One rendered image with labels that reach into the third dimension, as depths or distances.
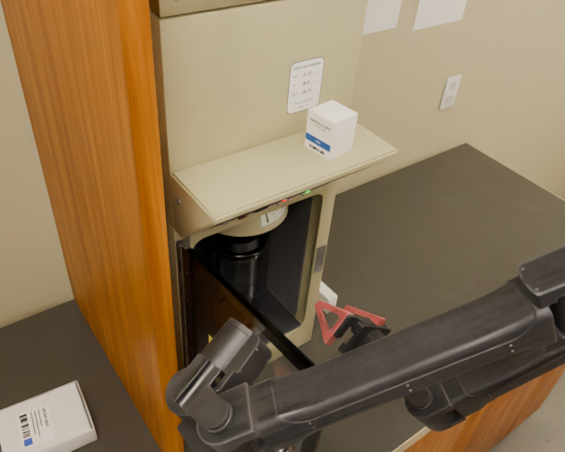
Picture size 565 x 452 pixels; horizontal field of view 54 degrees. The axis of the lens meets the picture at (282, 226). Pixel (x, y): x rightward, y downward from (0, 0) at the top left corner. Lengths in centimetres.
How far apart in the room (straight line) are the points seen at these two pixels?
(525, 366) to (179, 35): 64
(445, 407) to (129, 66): 63
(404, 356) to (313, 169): 31
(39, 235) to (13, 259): 8
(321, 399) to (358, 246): 98
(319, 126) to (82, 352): 76
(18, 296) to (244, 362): 82
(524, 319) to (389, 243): 102
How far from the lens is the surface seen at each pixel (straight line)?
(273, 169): 76
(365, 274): 145
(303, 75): 81
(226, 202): 69
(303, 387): 59
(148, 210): 65
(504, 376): 88
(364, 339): 96
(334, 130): 76
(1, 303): 138
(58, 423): 115
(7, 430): 117
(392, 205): 170
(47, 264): 134
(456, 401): 88
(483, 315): 58
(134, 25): 54
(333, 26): 81
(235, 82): 74
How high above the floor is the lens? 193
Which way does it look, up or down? 40 degrees down
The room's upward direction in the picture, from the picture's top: 6 degrees clockwise
